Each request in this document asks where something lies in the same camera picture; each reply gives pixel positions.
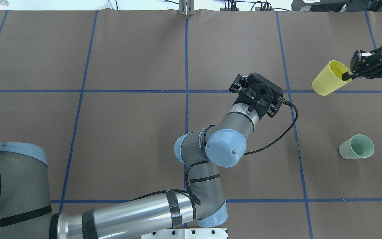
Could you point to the black box with label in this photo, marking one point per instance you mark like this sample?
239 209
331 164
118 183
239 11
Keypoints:
317 5

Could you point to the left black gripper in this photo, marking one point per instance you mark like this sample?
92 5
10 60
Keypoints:
235 86

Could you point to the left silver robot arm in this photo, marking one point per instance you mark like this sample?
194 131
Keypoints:
129 151

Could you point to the green plastic cup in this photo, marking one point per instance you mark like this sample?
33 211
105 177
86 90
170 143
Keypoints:
357 147

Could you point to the yellow plastic cup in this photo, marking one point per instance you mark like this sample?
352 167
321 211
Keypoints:
330 78

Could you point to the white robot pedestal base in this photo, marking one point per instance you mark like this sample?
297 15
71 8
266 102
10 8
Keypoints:
188 233

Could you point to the aluminium frame post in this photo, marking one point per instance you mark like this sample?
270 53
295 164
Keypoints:
186 7

